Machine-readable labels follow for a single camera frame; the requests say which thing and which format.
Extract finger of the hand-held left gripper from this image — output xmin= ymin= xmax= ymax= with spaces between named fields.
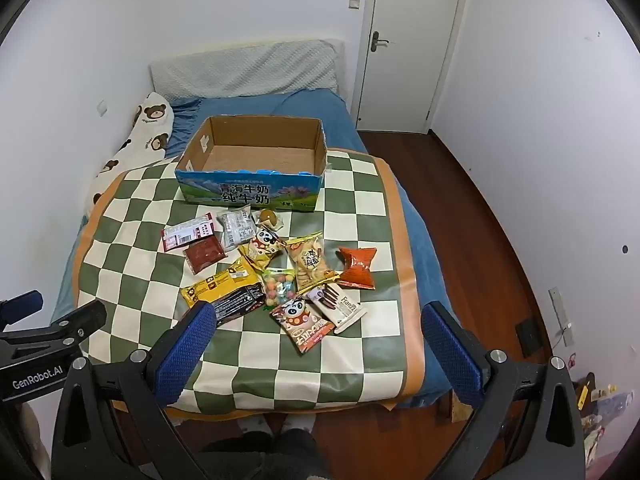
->
xmin=0 ymin=301 xmax=108 ymax=357
xmin=0 ymin=290 xmax=44 ymax=330

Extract yellow panda snack packet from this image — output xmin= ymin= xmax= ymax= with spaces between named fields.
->
xmin=240 ymin=227 xmax=286 ymax=271

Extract person's dark trousers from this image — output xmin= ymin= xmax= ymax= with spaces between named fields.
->
xmin=197 ymin=417 xmax=331 ymax=480

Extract red panda snack packet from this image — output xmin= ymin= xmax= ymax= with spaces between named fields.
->
xmin=270 ymin=297 xmax=335 ymax=356

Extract blue bed sheet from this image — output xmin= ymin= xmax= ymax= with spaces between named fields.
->
xmin=50 ymin=87 xmax=451 ymax=411

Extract yellow and black snack packet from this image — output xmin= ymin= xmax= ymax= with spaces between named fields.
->
xmin=181 ymin=257 xmax=266 ymax=323

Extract white door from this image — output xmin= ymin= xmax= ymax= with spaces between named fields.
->
xmin=350 ymin=0 xmax=471 ymax=133

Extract white chocolate biscuit packet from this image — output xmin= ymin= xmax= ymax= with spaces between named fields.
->
xmin=305 ymin=282 xmax=368 ymax=335

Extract clear colourful candy ball packet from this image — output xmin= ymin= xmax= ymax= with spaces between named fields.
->
xmin=262 ymin=267 xmax=298 ymax=308

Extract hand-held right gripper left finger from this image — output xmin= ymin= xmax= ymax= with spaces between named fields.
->
xmin=50 ymin=301 xmax=217 ymax=480

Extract clear braised egg packet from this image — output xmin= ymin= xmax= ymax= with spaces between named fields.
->
xmin=255 ymin=208 xmax=283 ymax=233

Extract pile of packets on floor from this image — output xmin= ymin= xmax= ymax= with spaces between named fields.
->
xmin=570 ymin=355 xmax=631 ymax=466

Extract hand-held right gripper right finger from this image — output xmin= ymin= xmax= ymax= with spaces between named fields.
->
xmin=421 ymin=301 xmax=586 ymax=480

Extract red and white labelled packet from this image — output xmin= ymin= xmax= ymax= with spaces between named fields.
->
xmin=162 ymin=215 xmax=216 ymax=253

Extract white wall plate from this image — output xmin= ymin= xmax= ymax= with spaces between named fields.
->
xmin=548 ymin=287 xmax=571 ymax=346

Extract orange red snack packet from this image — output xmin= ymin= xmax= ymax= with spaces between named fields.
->
xmin=336 ymin=246 xmax=378 ymax=291

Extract cardboard box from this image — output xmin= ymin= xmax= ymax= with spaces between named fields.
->
xmin=175 ymin=116 xmax=328 ymax=213

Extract green white checkered mat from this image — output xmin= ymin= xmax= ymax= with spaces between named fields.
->
xmin=75 ymin=147 xmax=426 ymax=413

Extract grey silver snack packet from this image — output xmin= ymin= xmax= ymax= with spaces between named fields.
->
xmin=217 ymin=205 xmax=256 ymax=251

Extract grey headboard cushion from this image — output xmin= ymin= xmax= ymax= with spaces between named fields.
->
xmin=150 ymin=39 xmax=346 ymax=106

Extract yellow rice cracker packet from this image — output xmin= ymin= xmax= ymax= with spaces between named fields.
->
xmin=286 ymin=232 xmax=338 ymax=291

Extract black wall socket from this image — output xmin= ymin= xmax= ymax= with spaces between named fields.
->
xmin=516 ymin=319 xmax=543 ymax=358

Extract bear print pillow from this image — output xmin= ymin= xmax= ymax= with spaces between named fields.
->
xmin=82 ymin=92 xmax=176 ymax=216

